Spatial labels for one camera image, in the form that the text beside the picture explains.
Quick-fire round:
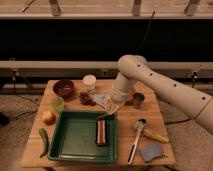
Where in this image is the white lidded jar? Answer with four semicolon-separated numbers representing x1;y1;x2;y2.
83;75;96;91

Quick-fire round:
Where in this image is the green chili pepper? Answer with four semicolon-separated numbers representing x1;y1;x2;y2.
39;128;49;158

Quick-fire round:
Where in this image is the silver fork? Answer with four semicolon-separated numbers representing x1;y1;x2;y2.
97;113;108;119

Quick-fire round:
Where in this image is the yellow apple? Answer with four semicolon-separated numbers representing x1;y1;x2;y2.
41;110;55;125

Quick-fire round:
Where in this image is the blue sponge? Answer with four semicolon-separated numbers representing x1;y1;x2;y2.
139;143;164;162

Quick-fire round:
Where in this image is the hot dog toy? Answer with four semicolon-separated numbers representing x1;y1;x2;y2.
96;120;106;145

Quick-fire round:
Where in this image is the wooden table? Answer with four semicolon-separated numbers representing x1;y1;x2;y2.
21;79;176;168

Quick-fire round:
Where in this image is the plastic covered gripper body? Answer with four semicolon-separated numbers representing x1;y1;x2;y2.
104;91;129;115

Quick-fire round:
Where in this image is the dark purple bowl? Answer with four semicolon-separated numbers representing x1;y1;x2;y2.
53;79;74;99

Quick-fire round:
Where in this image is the black hanging cable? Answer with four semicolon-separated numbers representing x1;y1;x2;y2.
134;9;157;56

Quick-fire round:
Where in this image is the orange bowl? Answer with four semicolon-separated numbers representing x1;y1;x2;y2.
125;87;136;105

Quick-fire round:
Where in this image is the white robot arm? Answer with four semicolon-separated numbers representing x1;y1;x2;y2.
109;55;213;135

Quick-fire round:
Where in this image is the light blue cloth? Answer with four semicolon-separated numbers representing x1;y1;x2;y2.
95;94;109;107

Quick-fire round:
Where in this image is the green plastic cup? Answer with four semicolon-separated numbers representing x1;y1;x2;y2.
50;97;64;112

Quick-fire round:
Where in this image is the bunch of dark grapes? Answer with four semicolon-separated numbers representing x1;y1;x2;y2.
79;92;96;106

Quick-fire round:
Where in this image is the green plastic tray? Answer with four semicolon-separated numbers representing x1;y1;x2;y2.
48;110;117;164

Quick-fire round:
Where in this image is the dark metal cup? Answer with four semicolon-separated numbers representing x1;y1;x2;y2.
133;92;145;109

